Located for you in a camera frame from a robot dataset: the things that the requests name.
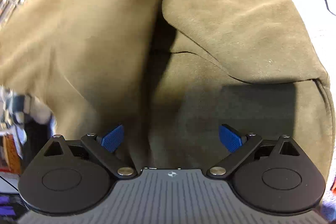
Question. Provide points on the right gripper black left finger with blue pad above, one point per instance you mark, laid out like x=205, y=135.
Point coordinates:
x=72, y=176

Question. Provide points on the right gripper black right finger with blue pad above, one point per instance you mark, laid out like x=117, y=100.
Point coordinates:
x=272, y=176

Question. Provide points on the olive green sweatshirt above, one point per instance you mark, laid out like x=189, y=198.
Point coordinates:
x=95, y=64

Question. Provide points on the checkered navy cream blanket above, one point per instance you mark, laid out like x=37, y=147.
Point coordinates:
x=24, y=113

